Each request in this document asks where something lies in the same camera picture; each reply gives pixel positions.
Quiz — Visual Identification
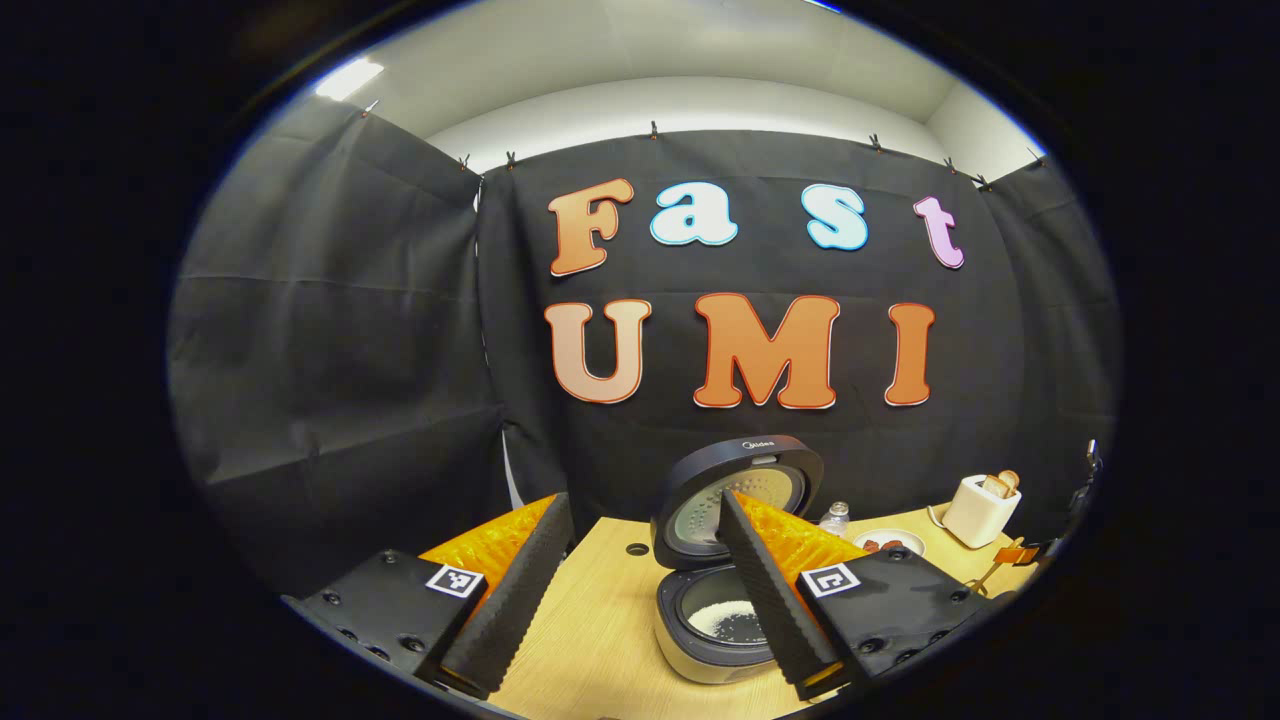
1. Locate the grey metal stand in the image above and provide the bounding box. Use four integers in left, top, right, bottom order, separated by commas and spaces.
1070, 438, 1103, 511

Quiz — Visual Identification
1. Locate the white toaster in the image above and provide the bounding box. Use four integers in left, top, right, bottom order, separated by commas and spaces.
940, 474, 1023, 550

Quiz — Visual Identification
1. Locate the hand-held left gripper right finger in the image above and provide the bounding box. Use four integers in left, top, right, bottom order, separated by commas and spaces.
716, 489, 993, 701

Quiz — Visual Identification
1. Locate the white round plate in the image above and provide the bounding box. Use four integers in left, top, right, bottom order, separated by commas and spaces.
852, 528, 927, 561

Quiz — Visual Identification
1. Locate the ceiling light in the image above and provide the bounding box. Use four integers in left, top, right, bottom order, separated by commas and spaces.
315, 57, 386, 101

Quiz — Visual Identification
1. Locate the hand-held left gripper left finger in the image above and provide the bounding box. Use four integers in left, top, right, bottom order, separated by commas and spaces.
283, 491, 576, 701

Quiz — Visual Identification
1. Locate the black and white rice cooker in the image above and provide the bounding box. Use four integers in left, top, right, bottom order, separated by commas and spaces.
650, 434, 827, 687

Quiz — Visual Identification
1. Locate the black backdrop cloth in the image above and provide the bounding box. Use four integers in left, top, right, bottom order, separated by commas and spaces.
168, 98, 1119, 601

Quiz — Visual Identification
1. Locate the white rice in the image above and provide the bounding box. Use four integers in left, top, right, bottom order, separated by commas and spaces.
690, 600, 766, 646

